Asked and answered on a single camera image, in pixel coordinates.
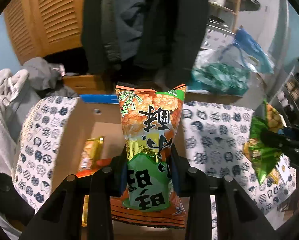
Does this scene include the green snack bag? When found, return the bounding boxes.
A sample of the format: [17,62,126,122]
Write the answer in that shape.
[243,101,284,184]

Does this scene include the long yellow snack pack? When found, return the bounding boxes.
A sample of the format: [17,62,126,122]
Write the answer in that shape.
[77,136,105,228]

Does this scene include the orange green rice cracker bag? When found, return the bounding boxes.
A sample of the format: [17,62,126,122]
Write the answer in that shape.
[115,84,186,212]

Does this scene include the red orange snack bag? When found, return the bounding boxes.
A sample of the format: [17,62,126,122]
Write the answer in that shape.
[76,158,112,178]

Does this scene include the shoe rack with shoes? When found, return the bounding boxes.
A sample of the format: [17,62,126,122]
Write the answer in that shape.
[270,57,299,126]

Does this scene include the cat pattern tablecloth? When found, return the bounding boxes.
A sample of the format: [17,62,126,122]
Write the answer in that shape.
[13,95,297,213]

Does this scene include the dark orange snack bag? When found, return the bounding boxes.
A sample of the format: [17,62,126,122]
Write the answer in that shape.
[110,194,186,229]

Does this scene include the blue plastic bag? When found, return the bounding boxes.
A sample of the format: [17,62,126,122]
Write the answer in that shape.
[219,26,276,74]

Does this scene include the blue cardboard shoe box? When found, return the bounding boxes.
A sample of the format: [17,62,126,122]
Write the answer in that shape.
[51,100,185,239]

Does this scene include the wooden shelf rack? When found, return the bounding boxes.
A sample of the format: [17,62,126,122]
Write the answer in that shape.
[209,0,241,32]

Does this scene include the grey white fleece clothes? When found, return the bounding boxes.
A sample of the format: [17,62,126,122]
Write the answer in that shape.
[0,57,77,176]

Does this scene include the grey hanging jacket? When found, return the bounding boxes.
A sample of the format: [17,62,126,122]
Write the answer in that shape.
[101,0,145,61]

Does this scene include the wooden louvered door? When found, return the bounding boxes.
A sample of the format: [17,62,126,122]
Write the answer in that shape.
[4,0,84,64]

